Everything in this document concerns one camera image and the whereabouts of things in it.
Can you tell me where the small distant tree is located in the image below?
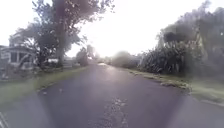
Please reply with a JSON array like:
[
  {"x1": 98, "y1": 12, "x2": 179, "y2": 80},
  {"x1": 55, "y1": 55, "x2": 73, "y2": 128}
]
[{"x1": 75, "y1": 47, "x2": 90, "y2": 67}]

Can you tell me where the grey asphalt road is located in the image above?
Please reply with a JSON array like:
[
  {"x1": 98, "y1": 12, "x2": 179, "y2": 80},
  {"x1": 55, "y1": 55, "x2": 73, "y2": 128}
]
[{"x1": 0, "y1": 63, "x2": 224, "y2": 128}]

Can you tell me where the tall tree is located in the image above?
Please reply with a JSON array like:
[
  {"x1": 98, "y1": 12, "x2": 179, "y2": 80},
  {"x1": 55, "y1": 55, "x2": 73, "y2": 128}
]
[{"x1": 13, "y1": 0, "x2": 115, "y2": 68}]

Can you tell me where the row of bushes and trees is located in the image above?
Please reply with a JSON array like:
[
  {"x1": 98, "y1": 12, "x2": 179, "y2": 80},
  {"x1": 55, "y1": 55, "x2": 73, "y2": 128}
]
[{"x1": 111, "y1": 0, "x2": 224, "y2": 78}]

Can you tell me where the grass verge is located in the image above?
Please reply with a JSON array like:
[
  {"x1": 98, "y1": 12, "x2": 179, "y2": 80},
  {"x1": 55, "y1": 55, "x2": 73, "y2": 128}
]
[
  {"x1": 0, "y1": 65, "x2": 90, "y2": 107},
  {"x1": 123, "y1": 67, "x2": 224, "y2": 105}
]

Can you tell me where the white house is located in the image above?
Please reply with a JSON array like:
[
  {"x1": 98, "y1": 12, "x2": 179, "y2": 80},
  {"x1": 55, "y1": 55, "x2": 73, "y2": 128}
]
[{"x1": 0, "y1": 33, "x2": 38, "y2": 72}]

